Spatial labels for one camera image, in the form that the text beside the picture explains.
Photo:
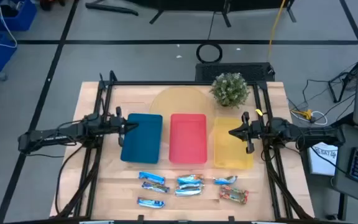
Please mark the round yellow placemat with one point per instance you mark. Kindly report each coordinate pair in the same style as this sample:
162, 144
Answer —
182, 99

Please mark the small green potted plant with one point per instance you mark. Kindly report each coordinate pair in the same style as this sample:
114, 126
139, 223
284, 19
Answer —
229, 90

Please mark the grey desk with keyboard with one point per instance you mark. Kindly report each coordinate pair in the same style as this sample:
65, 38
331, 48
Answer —
342, 174

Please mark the black metal table frame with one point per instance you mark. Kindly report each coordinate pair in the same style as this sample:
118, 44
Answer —
179, 83

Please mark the black bar on floor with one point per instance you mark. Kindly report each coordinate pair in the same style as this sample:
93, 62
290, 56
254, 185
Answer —
110, 8

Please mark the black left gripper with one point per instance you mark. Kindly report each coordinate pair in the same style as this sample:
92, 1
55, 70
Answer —
113, 124

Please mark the yellow plastic bin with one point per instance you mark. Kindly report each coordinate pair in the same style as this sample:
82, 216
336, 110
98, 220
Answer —
230, 152

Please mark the black perforated computer case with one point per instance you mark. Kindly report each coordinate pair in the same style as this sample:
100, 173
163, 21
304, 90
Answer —
235, 71

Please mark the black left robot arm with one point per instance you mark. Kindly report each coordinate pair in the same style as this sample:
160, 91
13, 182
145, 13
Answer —
51, 134

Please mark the blue granola bar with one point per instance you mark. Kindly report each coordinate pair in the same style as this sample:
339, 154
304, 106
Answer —
151, 177
155, 187
150, 203
190, 186
190, 178
225, 180
187, 192

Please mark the black room divider panel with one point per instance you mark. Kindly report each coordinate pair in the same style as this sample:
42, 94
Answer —
197, 4

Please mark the yellow tape tag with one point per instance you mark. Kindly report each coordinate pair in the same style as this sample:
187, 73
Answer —
258, 112

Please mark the red plastic bin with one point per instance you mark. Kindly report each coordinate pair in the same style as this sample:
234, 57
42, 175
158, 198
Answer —
187, 140

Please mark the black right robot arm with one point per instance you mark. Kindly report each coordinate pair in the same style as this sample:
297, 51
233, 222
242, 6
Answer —
306, 133

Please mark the blue plastic bin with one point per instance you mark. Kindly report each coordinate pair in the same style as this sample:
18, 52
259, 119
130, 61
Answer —
145, 143

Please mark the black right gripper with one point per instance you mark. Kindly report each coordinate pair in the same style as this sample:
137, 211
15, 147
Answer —
253, 130

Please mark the white printed paper sign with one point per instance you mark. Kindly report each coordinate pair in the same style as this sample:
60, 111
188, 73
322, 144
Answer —
320, 161

